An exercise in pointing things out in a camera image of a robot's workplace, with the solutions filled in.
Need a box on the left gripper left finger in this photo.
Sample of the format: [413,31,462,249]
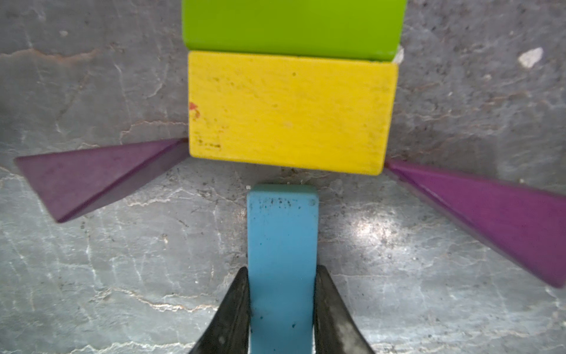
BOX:
[190,267,251,354]

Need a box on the green block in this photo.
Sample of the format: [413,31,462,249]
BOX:
[181,0,406,61]

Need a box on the yellow block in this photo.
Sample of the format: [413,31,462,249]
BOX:
[188,51,399,176]

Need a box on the purple wedge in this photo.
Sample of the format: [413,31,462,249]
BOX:
[15,138,190,223]
[384,159,565,289]

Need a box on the light blue long block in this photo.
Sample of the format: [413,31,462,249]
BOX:
[247,184,319,353]

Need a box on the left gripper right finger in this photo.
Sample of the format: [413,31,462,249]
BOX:
[313,265,374,354]

